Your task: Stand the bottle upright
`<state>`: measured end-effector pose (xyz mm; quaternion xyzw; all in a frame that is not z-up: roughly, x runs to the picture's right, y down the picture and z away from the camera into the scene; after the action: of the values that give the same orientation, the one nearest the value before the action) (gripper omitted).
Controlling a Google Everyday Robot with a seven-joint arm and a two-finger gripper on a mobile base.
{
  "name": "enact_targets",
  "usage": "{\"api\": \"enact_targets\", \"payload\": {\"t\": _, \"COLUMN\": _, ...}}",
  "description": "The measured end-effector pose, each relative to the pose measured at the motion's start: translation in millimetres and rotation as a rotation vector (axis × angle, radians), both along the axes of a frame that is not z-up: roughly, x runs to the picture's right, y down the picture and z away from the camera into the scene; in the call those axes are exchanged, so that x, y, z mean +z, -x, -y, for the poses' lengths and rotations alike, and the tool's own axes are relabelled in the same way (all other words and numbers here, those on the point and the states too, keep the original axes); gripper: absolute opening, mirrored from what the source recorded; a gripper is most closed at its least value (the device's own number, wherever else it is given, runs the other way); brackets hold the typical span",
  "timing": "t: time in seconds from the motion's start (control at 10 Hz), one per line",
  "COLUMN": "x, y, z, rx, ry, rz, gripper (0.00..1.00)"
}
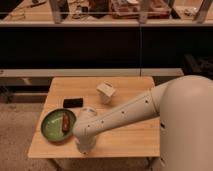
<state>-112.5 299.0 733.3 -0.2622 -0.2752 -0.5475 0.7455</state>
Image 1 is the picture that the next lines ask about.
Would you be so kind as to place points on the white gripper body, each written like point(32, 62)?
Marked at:
point(85, 145)

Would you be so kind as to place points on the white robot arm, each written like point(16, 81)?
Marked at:
point(185, 108)

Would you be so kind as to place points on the red sausage on plate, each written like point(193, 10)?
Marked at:
point(65, 123)

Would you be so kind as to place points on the green round plate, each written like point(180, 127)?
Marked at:
point(52, 125)

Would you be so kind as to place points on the black rectangular phone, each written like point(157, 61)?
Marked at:
point(73, 103)

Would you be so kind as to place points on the wooden table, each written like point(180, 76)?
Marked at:
point(137, 140)

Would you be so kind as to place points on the long background workbench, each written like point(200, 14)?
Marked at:
point(52, 38)

